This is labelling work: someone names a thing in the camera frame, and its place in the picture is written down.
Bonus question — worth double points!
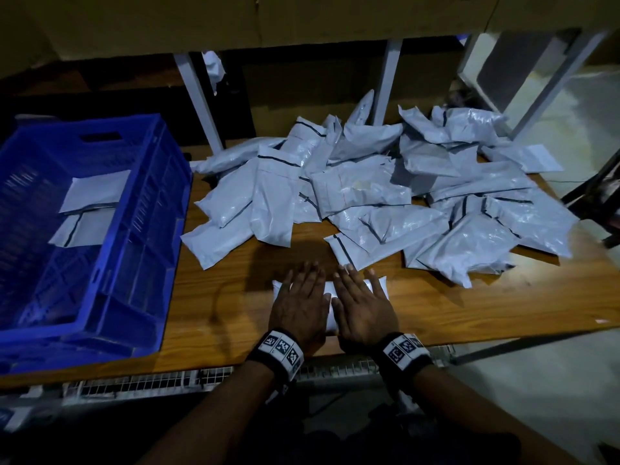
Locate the person's left hand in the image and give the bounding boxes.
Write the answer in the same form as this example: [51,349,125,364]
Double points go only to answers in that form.
[268,263,333,357]

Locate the person's right hand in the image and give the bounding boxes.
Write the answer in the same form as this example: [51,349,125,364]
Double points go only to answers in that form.
[331,266,400,353]

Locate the pile of grey mailer bags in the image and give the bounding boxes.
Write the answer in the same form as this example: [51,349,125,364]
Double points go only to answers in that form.
[181,88,581,289]

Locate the blue plastic crate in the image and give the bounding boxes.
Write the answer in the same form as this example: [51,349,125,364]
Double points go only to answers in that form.
[0,113,195,376]

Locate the person's left forearm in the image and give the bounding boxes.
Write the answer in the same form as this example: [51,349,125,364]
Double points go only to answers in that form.
[140,361,277,465]

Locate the person's right forearm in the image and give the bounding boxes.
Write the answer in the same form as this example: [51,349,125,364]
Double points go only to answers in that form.
[411,365,583,465]

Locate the left marker wristband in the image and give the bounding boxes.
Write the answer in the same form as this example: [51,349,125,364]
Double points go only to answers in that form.
[247,329,306,386]

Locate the marker wristband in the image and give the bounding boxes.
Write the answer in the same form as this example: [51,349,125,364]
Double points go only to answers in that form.
[373,331,434,388]
[247,329,306,386]

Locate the right marker wristband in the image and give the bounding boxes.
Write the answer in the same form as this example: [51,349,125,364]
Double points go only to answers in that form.
[373,331,434,388]

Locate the wooden table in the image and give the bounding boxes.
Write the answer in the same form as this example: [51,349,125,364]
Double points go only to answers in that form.
[0,140,620,388]

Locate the white metal shelf leg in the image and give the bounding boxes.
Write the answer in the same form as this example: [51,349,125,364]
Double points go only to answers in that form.
[174,53,226,156]
[371,38,403,127]
[510,32,606,141]

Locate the brown wooden chair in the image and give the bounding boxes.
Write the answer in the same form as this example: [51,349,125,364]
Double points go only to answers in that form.
[562,150,620,248]

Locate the white wire rack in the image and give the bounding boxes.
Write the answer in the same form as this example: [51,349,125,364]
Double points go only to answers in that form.
[63,346,457,403]

